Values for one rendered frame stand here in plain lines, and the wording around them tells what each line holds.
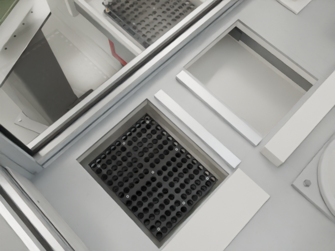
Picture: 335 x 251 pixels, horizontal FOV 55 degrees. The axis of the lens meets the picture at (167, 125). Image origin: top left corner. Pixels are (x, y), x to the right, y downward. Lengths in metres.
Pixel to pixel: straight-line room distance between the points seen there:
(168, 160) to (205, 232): 0.18
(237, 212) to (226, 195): 0.04
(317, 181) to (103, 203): 0.42
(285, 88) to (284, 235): 0.41
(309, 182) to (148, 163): 0.33
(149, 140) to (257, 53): 0.40
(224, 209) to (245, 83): 0.39
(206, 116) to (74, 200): 0.32
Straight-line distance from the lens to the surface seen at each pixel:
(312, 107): 0.74
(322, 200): 0.71
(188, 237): 0.63
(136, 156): 0.72
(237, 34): 0.94
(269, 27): 0.87
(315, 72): 0.83
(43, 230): 0.52
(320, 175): 0.70
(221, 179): 0.78
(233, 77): 0.90
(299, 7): 0.92
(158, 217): 0.69
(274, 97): 0.90
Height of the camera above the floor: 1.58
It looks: 68 degrees down
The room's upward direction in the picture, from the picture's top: 4 degrees clockwise
